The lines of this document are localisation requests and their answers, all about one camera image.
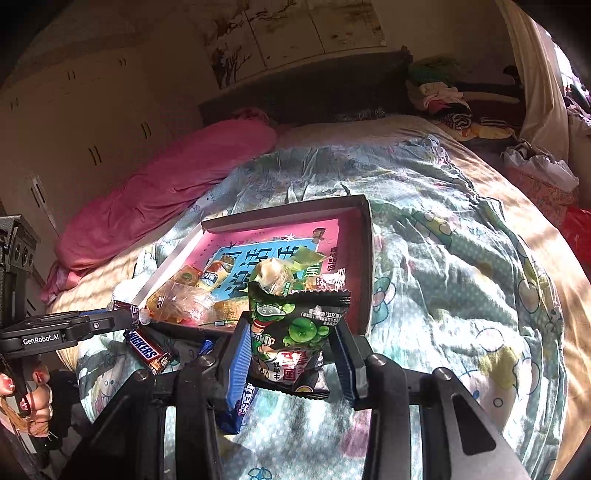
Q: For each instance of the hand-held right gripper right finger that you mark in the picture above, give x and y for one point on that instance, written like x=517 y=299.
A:
x=345 y=369

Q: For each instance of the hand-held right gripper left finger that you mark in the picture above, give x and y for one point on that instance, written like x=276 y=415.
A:
x=235 y=362

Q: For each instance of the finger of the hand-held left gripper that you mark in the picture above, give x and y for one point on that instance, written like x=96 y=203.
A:
x=92 y=315
x=108 y=325

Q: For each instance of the blue snack packet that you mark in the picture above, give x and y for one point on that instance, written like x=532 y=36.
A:
x=238 y=408

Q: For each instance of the brown chocolate bar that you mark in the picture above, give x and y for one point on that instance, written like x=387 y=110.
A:
x=147 y=350

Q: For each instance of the clear meat floss cake packet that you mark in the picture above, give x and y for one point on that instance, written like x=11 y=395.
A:
x=228 y=309

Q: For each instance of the black and green cartoon packet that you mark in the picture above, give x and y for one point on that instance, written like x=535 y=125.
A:
x=295 y=332

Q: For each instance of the clear packet with red print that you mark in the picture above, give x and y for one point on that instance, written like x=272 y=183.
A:
x=180 y=304

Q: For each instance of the yellow snack packet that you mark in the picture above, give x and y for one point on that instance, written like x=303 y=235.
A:
x=187 y=277

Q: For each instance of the grey cardboard box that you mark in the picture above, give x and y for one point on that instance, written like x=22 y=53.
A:
x=364 y=258

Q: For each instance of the person's left hand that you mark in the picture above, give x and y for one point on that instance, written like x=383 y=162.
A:
x=34 y=397

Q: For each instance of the orange snack packet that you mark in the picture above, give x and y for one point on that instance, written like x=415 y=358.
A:
x=217 y=274

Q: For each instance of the yellow-green candy packet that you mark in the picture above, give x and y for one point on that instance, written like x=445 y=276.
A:
x=277 y=272

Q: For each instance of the pink and blue book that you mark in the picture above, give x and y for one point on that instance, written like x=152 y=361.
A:
x=332 y=249

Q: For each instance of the pink blanket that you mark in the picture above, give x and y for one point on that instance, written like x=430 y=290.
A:
x=161 y=194

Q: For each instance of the printed light blue blanket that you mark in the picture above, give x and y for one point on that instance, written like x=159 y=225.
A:
x=438 y=230

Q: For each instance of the beige wardrobe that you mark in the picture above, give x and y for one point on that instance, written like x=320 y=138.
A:
x=92 y=115

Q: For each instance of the beige bed sheet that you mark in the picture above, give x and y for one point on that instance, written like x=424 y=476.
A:
x=531 y=221

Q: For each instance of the pink floral bag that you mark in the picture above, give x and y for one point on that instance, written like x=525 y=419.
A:
x=540 y=198

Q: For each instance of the dark bed headboard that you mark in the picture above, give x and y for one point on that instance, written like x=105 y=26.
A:
x=323 y=92

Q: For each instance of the white plastic bag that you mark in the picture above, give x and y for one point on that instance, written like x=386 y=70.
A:
x=540 y=168

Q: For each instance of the pile of clothes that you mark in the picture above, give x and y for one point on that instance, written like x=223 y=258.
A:
x=438 y=97

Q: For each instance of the beige curtain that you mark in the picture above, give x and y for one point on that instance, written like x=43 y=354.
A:
x=540 y=92

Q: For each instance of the wall poster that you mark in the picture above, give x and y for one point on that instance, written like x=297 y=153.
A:
x=286 y=27

